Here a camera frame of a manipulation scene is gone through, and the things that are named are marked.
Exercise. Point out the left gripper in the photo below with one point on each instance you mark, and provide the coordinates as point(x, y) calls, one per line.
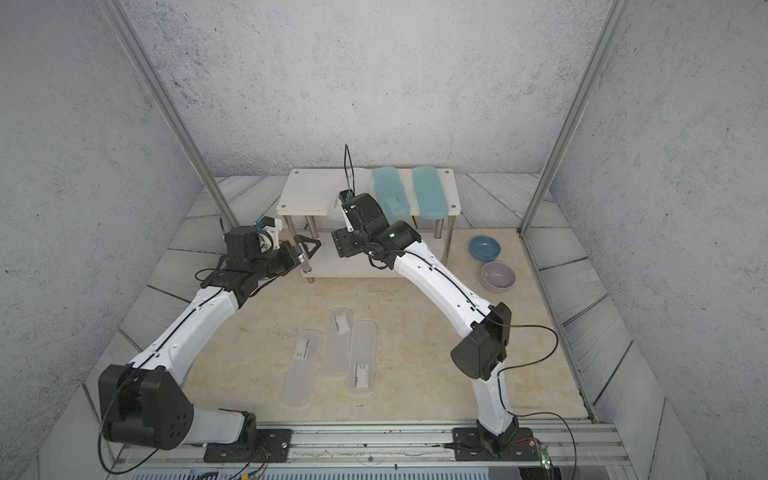
point(291, 261)

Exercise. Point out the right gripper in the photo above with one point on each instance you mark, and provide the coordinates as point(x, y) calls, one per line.
point(343, 242)

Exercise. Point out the teal pencil case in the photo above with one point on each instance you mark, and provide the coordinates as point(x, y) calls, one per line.
point(391, 194)
point(430, 195)

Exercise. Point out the clear pencil case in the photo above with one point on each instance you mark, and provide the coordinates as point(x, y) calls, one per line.
point(362, 358)
point(337, 343)
point(363, 184)
point(302, 369)

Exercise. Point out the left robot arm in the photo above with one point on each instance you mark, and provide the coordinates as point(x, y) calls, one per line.
point(143, 403)

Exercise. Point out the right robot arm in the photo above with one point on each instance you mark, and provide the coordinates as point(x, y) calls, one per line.
point(484, 328)

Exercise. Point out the blue ceramic bowl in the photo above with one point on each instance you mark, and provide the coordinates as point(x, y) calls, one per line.
point(484, 248)

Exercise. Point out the purple ceramic bowl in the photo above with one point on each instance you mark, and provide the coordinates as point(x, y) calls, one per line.
point(497, 276)

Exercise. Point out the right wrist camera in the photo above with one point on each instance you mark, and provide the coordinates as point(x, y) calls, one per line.
point(362, 212)

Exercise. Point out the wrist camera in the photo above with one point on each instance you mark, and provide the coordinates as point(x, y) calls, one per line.
point(362, 212)
point(247, 243)

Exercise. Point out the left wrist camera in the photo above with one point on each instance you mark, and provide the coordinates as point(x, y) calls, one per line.
point(247, 243)

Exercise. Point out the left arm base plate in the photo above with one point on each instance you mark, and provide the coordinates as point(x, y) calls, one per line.
point(258, 446)

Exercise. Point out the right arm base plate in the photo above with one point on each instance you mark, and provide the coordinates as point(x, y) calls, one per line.
point(477, 444)

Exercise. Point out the left aluminium frame post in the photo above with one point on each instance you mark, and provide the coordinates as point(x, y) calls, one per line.
point(132, 45)

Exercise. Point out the aluminium frame post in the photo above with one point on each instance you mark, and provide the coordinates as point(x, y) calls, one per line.
point(610, 31)
point(132, 45)

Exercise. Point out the aluminium mounting rail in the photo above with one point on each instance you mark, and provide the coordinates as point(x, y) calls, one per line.
point(549, 449)

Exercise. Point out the right aluminium frame post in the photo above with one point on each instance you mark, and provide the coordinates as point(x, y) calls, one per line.
point(610, 31)

